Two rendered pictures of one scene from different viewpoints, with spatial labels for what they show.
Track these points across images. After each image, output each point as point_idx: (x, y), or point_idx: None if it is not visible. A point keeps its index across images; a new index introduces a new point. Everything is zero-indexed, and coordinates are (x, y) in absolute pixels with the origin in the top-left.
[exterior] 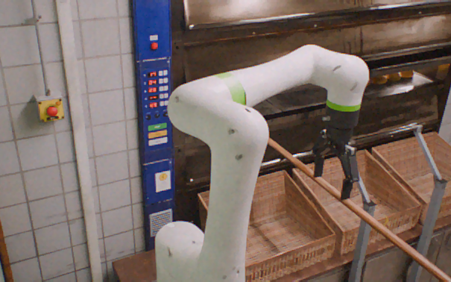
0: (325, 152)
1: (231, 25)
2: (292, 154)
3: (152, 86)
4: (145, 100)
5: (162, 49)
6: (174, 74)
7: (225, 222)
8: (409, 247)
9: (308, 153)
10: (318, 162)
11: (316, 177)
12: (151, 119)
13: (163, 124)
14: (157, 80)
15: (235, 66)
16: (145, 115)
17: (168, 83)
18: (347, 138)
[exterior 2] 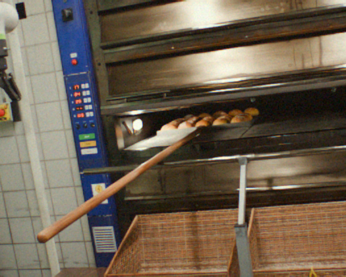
0: (11, 94)
1: (138, 39)
2: (169, 161)
3: (78, 98)
4: (73, 110)
5: (82, 64)
6: (101, 89)
7: None
8: (82, 204)
9: (187, 161)
10: (12, 105)
11: (14, 121)
12: (80, 128)
13: (91, 134)
14: (81, 92)
15: (157, 81)
16: (75, 124)
17: (91, 95)
18: None
